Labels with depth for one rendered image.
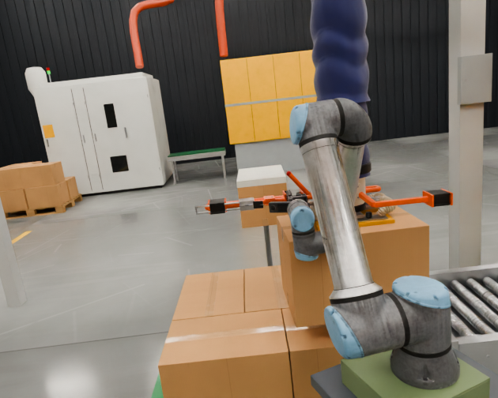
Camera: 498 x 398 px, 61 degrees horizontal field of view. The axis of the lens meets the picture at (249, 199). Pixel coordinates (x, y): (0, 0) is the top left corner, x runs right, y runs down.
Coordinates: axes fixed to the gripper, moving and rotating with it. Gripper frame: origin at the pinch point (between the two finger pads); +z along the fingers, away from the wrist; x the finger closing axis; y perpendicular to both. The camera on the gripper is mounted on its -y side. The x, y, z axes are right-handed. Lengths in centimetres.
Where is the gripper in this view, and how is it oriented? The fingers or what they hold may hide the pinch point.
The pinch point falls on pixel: (288, 198)
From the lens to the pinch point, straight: 194.7
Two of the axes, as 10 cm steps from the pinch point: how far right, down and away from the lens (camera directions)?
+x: -1.1, -9.7, -2.3
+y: 9.9, -1.1, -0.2
